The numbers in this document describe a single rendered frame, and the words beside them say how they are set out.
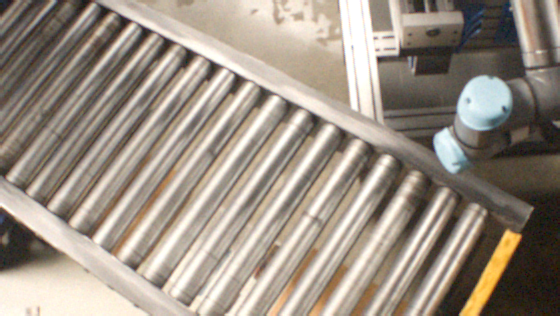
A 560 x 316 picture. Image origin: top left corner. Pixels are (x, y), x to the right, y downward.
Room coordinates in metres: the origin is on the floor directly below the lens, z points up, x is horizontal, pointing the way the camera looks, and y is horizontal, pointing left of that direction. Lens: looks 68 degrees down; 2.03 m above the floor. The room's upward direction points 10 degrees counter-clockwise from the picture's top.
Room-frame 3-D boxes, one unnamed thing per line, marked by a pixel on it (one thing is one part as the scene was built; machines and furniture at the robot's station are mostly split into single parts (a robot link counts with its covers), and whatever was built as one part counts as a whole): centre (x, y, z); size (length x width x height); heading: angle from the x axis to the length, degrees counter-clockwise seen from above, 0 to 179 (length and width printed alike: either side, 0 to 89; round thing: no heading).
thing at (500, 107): (0.47, -0.31, 1.10); 0.11 x 0.08 x 0.11; 95
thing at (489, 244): (0.40, -0.39, 0.34); 0.06 x 0.06 x 0.68; 48
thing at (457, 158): (0.47, -0.29, 1.00); 0.11 x 0.08 x 0.09; 108
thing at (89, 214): (0.69, 0.30, 0.77); 0.47 x 0.05 x 0.05; 138
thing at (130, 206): (0.65, 0.26, 0.77); 0.47 x 0.05 x 0.05; 138
